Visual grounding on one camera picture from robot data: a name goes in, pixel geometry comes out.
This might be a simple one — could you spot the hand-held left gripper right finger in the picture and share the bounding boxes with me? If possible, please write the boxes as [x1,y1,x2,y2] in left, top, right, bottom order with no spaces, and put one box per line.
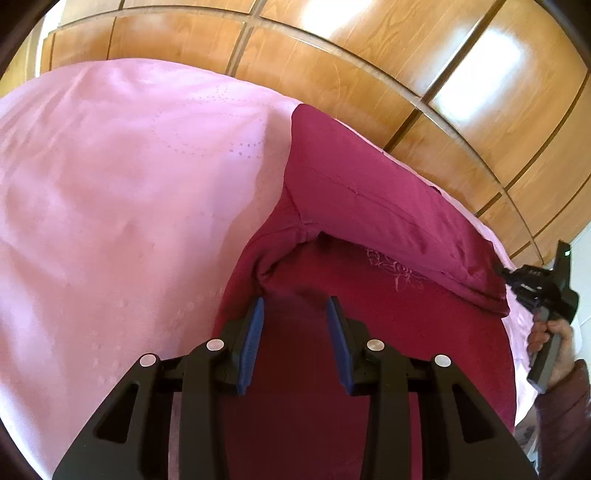
[325,295,539,480]

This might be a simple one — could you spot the person's right hand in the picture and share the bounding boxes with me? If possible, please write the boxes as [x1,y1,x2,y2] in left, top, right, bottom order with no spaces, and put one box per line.
[527,318,576,385]

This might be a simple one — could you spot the person's right forearm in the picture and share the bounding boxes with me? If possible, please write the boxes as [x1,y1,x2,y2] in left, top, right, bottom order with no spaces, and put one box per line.
[536,359,591,480]

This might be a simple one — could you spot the pink bedspread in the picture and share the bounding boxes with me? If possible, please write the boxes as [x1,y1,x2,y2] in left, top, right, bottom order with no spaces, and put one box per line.
[0,59,536,480]

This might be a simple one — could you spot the dark red garment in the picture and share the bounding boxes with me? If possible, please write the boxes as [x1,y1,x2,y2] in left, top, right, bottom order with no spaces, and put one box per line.
[213,104,517,480]

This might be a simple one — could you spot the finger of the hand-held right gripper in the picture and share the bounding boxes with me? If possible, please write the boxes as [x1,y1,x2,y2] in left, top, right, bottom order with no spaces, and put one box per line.
[498,264,556,309]

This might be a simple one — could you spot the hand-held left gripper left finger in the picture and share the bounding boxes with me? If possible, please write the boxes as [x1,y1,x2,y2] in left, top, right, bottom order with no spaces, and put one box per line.
[52,295,266,480]

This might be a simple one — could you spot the wooden wardrobe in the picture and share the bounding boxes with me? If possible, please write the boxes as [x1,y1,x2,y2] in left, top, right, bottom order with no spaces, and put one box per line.
[9,0,591,273]

